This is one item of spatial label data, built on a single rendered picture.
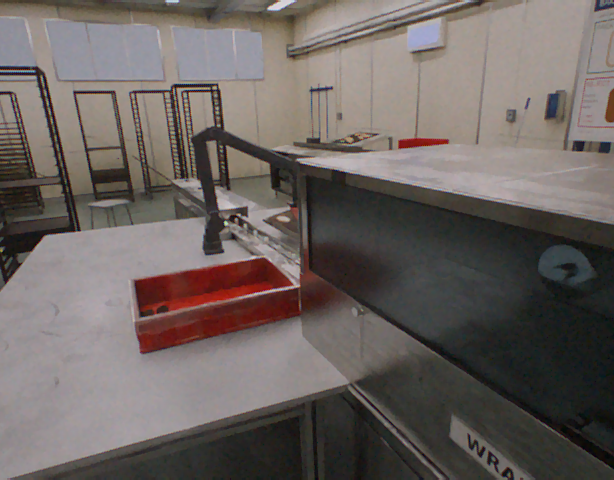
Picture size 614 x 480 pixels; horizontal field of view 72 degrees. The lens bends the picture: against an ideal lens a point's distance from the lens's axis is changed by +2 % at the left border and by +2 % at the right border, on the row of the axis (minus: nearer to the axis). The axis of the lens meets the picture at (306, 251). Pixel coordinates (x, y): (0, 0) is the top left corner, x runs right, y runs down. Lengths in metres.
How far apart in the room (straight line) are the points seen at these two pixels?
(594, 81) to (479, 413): 1.27
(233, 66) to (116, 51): 2.12
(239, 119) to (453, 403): 8.73
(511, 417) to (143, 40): 8.63
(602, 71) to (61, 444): 1.77
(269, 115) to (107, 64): 3.15
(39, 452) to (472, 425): 0.78
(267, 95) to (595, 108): 8.18
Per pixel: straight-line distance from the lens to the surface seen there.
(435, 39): 6.24
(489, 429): 0.71
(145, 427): 0.98
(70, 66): 8.75
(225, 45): 9.25
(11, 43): 8.81
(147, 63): 8.86
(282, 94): 9.62
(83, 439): 1.00
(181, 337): 1.21
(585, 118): 1.74
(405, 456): 0.93
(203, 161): 1.85
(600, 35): 1.75
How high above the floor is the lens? 1.42
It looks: 19 degrees down
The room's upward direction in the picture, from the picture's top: 2 degrees counter-clockwise
